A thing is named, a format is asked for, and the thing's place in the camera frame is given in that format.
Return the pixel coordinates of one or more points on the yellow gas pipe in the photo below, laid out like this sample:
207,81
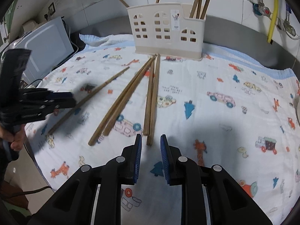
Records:
274,14

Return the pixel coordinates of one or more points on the cream plastic utensil holder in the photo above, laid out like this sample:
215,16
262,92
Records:
164,39

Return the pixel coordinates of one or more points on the metal water valve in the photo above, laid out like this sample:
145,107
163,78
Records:
264,10

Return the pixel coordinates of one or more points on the person's left hand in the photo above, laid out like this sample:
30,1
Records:
16,138

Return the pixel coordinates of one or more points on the white microwave oven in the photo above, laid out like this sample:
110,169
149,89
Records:
46,46

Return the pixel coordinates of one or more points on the wall socket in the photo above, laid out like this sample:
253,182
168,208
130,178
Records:
52,9

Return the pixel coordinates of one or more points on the printed cartoon cloth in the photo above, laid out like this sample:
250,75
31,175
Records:
211,121

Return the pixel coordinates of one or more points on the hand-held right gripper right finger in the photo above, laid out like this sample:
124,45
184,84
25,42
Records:
165,159

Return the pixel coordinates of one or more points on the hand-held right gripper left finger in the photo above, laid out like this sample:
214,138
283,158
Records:
138,159

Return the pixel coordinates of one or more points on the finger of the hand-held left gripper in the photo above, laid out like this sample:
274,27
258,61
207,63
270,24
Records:
61,95
58,105

